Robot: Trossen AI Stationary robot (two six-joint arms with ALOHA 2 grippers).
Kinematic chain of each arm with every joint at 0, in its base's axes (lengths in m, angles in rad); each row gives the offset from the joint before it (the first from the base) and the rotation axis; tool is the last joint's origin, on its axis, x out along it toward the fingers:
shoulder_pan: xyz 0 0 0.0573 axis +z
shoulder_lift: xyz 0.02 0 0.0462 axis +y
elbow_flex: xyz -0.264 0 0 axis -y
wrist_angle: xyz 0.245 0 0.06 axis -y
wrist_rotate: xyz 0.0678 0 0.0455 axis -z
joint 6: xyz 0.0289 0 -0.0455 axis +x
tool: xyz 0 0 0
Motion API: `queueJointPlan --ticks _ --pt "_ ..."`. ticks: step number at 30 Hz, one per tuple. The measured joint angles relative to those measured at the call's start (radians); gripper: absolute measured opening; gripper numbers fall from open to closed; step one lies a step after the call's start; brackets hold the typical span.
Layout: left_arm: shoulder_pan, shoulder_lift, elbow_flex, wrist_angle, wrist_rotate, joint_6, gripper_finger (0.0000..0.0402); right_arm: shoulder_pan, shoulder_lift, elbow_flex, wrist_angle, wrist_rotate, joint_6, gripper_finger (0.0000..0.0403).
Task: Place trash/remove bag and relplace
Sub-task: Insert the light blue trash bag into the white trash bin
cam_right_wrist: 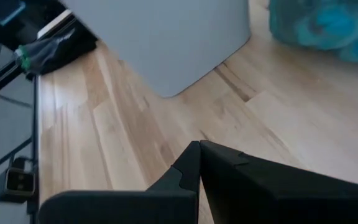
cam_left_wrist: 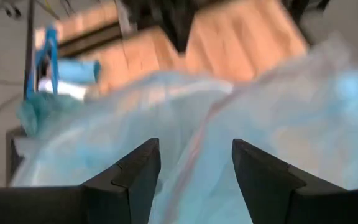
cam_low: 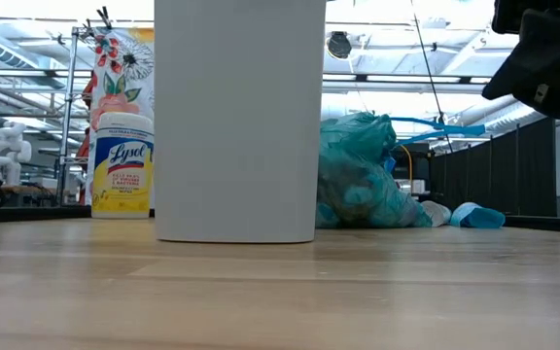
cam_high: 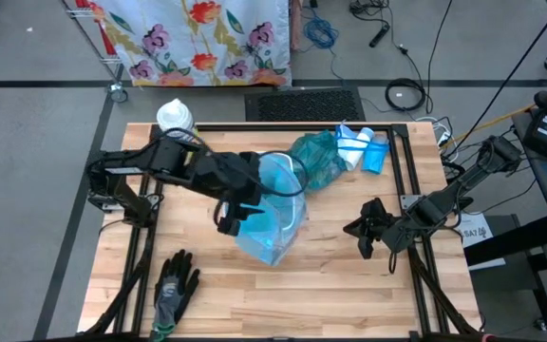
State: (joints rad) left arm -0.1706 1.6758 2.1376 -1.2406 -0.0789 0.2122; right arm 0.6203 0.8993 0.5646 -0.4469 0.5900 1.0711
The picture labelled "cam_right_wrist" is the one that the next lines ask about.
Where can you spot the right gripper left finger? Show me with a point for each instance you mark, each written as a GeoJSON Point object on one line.
{"type": "Point", "coordinates": [120, 208]}

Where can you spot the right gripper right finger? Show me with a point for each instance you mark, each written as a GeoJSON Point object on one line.
{"type": "Point", "coordinates": [291, 202]}

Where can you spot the white plastic trash bin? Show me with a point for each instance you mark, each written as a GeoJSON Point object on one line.
{"type": "Point", "coordinates": [166, 40]}

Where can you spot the white bin with blue liner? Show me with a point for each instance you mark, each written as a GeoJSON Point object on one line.
{"type": "Point", "coordinates": [325, 28]}

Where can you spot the black grey work glove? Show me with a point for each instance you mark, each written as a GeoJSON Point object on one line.
{"type": "Point", "coordinates": [54, 53]}

